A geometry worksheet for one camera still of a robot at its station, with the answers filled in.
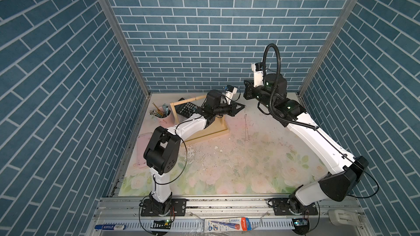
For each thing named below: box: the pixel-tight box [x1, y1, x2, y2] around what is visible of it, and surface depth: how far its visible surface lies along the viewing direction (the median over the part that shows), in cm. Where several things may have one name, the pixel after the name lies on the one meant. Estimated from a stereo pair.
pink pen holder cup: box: [156, 105, 175, 129], surface depth 96 cm
